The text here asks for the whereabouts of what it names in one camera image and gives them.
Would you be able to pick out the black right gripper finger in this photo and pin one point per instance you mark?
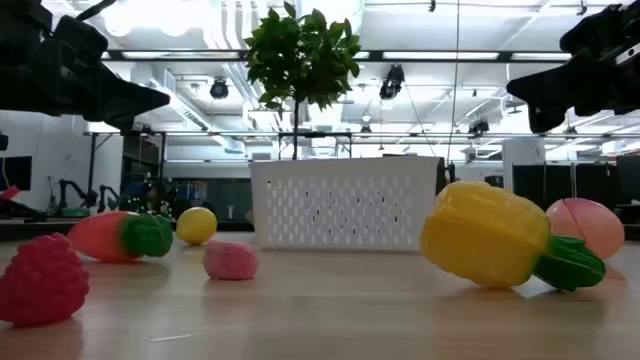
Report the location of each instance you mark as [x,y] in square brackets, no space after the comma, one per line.
[540,117]
[550,85]

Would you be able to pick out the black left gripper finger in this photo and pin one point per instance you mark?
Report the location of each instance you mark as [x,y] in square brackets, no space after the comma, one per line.
[120,100]
[127,122]

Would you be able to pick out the orange toy carrot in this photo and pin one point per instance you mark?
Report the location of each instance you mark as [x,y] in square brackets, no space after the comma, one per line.
[100,237]

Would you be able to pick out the pink toy peach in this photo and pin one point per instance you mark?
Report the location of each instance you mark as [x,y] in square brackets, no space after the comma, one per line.
[595,225]

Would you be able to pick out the yellow toy lemon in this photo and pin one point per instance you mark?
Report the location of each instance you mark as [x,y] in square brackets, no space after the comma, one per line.
[196,226]

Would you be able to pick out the white perforated plastic basket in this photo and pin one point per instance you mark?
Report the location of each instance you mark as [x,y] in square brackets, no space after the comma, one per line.
[345,210]

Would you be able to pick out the black background robot arm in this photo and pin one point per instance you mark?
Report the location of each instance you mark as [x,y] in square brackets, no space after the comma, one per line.
[109,196]
[75,190]

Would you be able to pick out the black background metal rack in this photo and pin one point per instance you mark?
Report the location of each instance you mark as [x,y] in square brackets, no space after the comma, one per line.
[92,170]

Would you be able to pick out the black ceiling spotlight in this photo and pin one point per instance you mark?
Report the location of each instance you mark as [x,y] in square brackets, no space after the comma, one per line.
[392,82]
[219,89]
[479,127]

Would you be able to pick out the black background partition cabinet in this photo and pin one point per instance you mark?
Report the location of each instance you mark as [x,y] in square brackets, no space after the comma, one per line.
[560,185]

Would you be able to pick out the black background monitor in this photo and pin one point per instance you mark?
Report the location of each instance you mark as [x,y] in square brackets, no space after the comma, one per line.
[15,172]

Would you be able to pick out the red bar-shaped background object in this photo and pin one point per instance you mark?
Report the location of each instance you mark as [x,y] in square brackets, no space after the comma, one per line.
[9,193]

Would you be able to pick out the yellow toy pineapple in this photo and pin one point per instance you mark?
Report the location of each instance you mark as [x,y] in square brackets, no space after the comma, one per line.
[480,235]

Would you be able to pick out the tan crumpled cloth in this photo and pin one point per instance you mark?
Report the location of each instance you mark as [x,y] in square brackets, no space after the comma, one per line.
[248,216]

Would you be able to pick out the pink lumpy toy fruit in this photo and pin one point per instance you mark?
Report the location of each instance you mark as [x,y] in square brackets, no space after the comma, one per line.
[230,260]

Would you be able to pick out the red toy raspberry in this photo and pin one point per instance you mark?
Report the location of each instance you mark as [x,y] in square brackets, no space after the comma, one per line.
[42,282]

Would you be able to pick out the potted green leafy tree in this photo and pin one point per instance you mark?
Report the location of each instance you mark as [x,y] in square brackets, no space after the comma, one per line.
[300,55]

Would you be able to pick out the black aluminium table frame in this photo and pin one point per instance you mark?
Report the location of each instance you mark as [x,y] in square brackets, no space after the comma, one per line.
[30,231]

